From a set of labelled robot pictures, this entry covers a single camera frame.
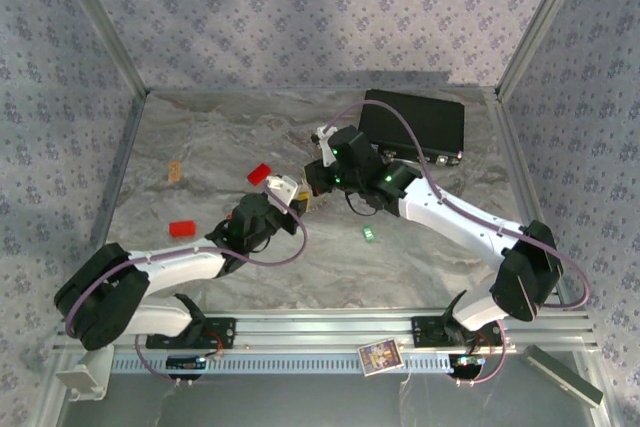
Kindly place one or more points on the green key tag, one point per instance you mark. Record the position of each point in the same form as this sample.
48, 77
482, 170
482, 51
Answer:
369, 235

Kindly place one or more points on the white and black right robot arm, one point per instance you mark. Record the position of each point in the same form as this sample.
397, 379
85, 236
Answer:
450, 212

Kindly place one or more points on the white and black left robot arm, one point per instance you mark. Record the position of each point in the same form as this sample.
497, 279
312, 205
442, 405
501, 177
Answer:
170, 267

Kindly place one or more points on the red toy brick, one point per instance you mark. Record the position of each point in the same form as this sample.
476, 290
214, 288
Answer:
181, 228
258, 173

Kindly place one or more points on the black case with metal latches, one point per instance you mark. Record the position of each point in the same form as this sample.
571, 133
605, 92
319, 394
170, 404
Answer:
425, 122

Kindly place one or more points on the small wooden block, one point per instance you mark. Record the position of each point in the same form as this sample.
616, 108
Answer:
173, 172

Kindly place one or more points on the small black circuit board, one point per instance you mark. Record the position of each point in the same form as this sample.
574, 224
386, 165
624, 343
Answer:
186, 362
467, 362

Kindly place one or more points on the colourful picture card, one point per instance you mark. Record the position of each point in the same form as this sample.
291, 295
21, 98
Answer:
381, 357

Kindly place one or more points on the grey metal bar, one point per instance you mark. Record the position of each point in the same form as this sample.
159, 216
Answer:
560, 376

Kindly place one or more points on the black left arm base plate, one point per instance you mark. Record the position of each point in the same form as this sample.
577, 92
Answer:
220, 334

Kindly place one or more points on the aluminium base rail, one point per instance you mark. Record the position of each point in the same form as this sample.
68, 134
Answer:
325, 329

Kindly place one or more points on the aluminium frame side bar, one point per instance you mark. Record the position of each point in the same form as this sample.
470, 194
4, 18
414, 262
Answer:
119, 172
517, 172

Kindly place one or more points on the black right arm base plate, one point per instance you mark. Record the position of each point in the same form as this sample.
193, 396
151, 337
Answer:
425, 332

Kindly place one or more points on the white plastic bracket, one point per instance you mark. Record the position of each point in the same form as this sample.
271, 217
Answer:
82, 377

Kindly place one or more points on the aluminium frame post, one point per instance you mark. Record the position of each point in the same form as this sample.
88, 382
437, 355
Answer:
102, 22
540, 22

